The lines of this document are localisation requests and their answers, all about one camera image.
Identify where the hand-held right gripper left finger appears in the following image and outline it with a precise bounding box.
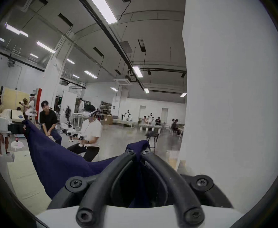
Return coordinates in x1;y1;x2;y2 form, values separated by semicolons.
47;150;137;227

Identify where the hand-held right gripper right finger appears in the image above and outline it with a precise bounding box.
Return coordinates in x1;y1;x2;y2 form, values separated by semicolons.
142;150;233;227

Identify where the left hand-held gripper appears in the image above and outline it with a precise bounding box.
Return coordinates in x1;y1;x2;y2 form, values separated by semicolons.
0;108;30;162

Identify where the dark blue shirt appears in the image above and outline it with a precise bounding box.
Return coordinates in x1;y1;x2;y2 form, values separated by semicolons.
22;119;154;208

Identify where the bed with beige sheet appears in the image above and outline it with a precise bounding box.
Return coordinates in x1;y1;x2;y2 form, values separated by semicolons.
0;151;53;215

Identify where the black stool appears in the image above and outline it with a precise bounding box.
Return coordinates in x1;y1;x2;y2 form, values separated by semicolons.
146;130;159;153

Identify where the white table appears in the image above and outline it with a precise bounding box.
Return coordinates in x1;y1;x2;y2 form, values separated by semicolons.
72;112;87;129

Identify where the group of people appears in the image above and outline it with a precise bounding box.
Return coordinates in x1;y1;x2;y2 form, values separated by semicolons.
138;113;185;136

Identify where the storage shelf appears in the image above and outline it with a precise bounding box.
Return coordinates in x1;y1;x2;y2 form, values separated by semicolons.
100;101;113;116

